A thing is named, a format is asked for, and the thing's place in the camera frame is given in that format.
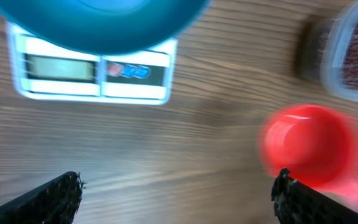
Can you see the teal blue bowl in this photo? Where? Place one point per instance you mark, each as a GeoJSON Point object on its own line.
{"type": "Point", "coordinates": [103, 27]}

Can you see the orange scoop with blue handle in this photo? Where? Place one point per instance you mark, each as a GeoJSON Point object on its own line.
{"type": "Point", "coordinates": [318, 145]}

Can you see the white digital kitchen scale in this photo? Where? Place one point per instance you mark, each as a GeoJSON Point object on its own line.
{"type": "Point", "coordinates": [43, 71]}

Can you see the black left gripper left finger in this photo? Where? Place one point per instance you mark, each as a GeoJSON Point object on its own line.
{"type": "Point", "coordinates": [55, 202]}

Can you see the clear plastic food container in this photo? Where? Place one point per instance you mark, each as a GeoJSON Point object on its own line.
{"type": "Point", "coordinates": [325, 48]}

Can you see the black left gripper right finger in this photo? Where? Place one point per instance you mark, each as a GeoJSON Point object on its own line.
{"type": "Point", "coordinates": [296, 203]}

